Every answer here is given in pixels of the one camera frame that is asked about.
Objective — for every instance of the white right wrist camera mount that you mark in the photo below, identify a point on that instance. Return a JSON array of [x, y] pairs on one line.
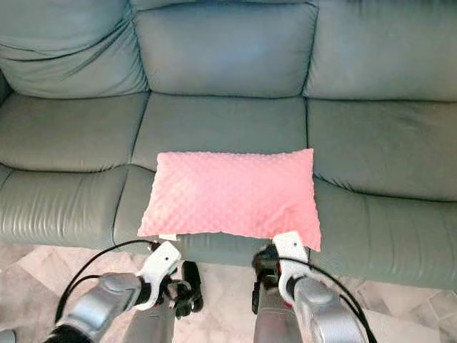
[[290, 257]]

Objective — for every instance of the grey right robot leg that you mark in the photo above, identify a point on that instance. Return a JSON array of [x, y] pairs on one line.
[[275, 321]]

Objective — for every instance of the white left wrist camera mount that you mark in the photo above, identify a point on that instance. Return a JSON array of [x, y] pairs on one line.
[[158, 266]]

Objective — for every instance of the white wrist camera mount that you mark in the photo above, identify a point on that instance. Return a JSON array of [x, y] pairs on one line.
[[290, 257], [158, 266]]

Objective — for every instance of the grey robot leg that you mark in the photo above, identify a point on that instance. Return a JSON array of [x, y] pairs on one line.
[[146, 327], [275, 321]]

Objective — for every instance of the grey left robot leg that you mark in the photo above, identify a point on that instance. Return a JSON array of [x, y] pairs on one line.
[[146, 327]]

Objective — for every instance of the pink dotted pillow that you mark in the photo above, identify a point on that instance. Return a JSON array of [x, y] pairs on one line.
[[232, 196]]

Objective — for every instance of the green leather sofa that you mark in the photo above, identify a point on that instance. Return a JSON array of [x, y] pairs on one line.
[[228, 71]]

